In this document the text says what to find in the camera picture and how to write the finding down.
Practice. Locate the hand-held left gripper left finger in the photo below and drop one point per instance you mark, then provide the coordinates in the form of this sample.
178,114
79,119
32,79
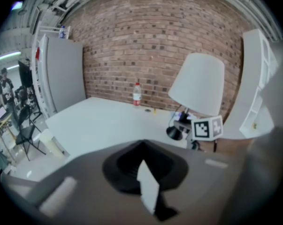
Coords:
89,196

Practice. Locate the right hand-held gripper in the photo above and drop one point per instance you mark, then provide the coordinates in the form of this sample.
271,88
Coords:
207,129

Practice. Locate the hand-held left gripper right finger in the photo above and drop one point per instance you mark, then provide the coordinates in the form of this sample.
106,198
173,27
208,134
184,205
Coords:
202,184

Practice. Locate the white table lamp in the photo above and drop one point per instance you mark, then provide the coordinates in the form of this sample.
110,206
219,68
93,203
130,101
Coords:
197,83

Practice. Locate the white shelf unit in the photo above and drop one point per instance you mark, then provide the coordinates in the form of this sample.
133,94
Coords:
235,130

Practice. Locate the small black round object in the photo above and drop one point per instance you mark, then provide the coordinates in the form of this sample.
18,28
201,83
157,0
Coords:
147,110

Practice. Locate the white table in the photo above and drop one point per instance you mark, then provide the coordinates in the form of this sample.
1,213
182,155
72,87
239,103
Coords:
103,121

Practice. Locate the red label water bottle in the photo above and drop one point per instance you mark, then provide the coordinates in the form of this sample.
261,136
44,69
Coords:
137,96

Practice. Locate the black folding chair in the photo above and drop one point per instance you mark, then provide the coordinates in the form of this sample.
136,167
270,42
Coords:
26,132

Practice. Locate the open laptop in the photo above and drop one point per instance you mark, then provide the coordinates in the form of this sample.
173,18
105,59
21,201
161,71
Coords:
0,113

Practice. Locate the black monitor screen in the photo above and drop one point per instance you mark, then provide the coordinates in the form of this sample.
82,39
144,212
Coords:
25,74

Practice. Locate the ceiling light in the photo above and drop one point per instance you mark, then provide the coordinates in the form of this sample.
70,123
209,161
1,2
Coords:
8,55
17,5
13,67

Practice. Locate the red sticker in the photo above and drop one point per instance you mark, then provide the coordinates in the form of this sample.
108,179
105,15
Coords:
37,53

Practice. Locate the clear plastic bottle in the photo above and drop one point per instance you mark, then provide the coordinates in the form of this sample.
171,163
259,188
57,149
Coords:
62,32

